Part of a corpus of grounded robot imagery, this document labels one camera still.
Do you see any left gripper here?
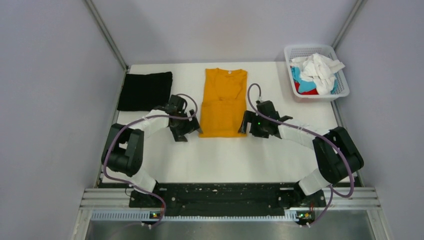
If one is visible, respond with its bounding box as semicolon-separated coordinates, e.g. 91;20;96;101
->
170;108;203;141

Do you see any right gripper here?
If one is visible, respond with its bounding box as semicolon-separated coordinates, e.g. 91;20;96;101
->
238;110;269;139

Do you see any orange t-shirt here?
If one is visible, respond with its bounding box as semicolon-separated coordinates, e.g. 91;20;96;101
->
198;68;248;138

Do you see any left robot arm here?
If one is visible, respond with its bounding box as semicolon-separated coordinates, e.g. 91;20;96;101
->
101;93;202;207

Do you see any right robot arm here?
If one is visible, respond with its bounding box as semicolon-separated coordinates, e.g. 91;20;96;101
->
238;100;364;206

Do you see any folded black t-shirt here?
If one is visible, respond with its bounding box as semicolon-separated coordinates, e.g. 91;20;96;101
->
117;71;173;112

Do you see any light blue t-shirt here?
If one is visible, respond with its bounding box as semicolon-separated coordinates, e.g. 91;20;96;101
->
290;65;336;95

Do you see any red t-shirt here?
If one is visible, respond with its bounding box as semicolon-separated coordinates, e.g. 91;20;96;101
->
294;81;319;95

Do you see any white plastic basket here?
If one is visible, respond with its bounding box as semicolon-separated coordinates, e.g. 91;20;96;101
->
284;44;350;103

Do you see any white t-shirt in basket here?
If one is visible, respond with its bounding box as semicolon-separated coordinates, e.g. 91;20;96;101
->
289;53;345;95

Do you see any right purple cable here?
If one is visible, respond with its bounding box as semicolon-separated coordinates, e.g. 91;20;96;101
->
247;83;355;228

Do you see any purple cable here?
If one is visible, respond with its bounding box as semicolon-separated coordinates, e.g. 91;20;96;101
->
247;83;355;228
102;93;199;228

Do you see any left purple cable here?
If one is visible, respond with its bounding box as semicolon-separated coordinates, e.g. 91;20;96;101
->
102;93;199;228

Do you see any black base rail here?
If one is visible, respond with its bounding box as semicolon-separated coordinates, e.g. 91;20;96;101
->
129;183;327;217

